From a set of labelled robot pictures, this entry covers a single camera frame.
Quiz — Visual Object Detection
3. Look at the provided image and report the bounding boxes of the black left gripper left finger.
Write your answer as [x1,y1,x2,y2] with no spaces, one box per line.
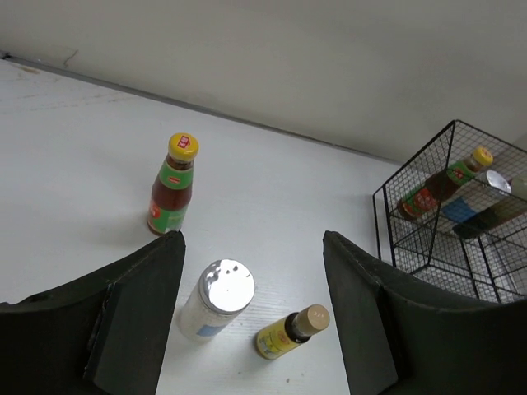
[1,231,185,394]

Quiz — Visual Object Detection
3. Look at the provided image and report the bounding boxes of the red label sauce bottle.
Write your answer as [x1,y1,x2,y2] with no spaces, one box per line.
[397,146,494,221]

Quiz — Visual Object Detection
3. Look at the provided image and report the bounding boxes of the white spice jar silver lid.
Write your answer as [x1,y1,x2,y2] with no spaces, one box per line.
[441,170,511,224]

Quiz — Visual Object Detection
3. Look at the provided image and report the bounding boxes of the green label chili sauce bottle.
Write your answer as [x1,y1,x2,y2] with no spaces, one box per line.
[147,132,199,235]

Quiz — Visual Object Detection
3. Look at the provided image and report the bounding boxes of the tall dark soy sauce bottle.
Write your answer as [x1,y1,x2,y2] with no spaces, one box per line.
[452,174,526,239]

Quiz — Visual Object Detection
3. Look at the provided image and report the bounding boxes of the small yellow label bottle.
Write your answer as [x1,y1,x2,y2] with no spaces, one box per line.
[255,304,330,360]

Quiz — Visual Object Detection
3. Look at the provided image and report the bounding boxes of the white spice jar blue label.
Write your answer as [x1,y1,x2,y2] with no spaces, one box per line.
[177,259,255,342]

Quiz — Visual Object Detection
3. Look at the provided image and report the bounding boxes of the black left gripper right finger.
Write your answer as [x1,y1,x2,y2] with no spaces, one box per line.
[323,231,526,394]

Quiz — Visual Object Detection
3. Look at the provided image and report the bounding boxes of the black wire basket rack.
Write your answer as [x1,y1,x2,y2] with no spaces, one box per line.
[372,120,526,304]

